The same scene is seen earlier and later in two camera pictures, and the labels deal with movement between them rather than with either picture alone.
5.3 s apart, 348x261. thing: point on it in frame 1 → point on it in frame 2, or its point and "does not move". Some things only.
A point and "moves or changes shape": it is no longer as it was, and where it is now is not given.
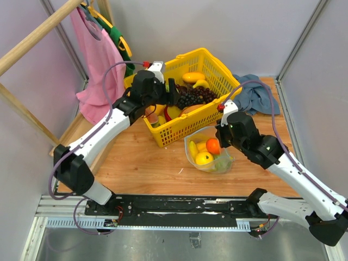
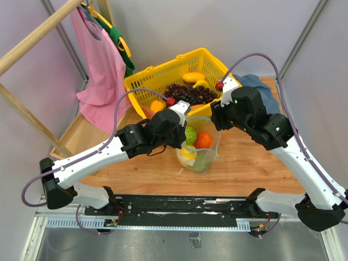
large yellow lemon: (203, 158) → (188, 155)
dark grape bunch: (194, 95) does not move
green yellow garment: (116, 36) does not move
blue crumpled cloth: (254, 97) does not move
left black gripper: (173, 97) → (181, 138)
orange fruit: (212, 145) → (203, 141)
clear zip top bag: (203, 147) moves or changes shape
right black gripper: (219, 134) → (218, 116)
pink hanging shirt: (96, 55) does not move
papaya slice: (191, 109) does not move
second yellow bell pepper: (160, 109) does not move
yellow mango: (193, 77) does not move
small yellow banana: (201, 82) does not move
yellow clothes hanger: (123, 44) does not move
